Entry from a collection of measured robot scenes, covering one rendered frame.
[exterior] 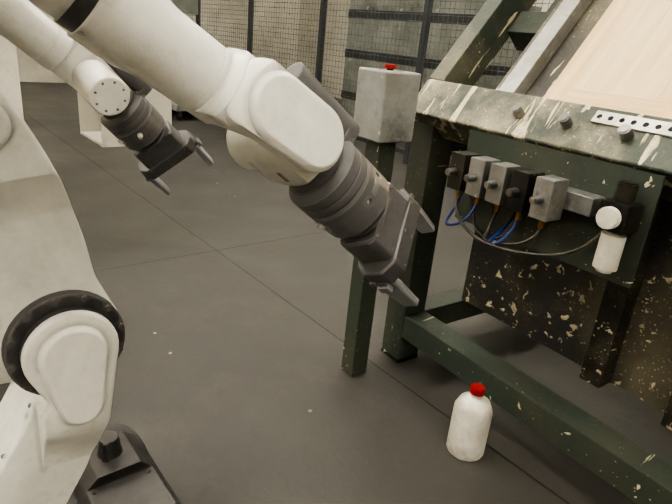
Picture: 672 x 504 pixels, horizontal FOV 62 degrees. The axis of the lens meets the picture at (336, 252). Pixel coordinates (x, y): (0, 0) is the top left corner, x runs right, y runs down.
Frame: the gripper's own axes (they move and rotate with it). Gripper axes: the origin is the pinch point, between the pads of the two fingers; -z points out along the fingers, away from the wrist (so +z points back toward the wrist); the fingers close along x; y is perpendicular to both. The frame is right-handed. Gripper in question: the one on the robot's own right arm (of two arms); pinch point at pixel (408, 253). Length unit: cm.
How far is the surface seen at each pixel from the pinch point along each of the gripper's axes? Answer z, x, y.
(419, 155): -53, 70, 48
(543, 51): -46, 87, 9
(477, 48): -46, 100, 30
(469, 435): -83, -2, 34
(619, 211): -47, 36, -10
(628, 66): -49, 77, -10
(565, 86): -48, 75, 4
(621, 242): -53, 32, -9
